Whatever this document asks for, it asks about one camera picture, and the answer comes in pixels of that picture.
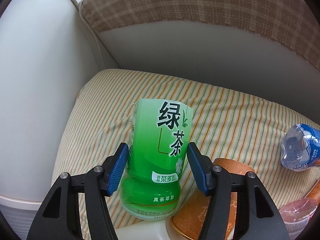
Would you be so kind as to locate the striped table cloth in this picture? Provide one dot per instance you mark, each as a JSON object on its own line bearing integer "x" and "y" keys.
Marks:
{"x": 226, "y": 124}

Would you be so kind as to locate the orange paper cup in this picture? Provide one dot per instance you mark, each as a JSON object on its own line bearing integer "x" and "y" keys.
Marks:
{"x": 189, "y": 220}

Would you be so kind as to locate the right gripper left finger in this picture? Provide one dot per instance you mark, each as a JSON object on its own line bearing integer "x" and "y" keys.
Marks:
{"x": 59, "y": 214}

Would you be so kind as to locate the blue cut bottle cup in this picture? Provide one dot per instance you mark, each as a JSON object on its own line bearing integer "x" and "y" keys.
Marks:
{"x": 300, "y": 148}

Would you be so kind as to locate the white plastic cup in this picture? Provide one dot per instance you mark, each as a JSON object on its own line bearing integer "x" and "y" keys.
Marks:
{"x": 146, "y": 230}

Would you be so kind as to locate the brown plaid sill cloth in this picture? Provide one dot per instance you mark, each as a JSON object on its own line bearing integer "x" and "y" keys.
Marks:
{"x": 290, "y": 23}

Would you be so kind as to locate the green cut bottle cup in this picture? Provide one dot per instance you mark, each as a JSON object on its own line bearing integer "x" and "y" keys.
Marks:
{"x": 150, "y": 188}

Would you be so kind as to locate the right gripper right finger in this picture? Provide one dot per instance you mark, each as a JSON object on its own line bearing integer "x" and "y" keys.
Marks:
{"x": 257, "y": 216}

